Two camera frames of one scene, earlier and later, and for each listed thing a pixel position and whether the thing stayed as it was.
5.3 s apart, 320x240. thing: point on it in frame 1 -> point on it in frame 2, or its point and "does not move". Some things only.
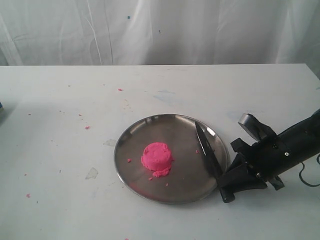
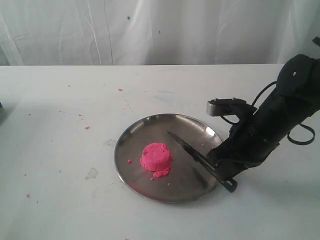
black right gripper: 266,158 -> 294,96
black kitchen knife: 209,151 -> 228,184
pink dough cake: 156,157 does not move
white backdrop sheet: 152,32 does not move
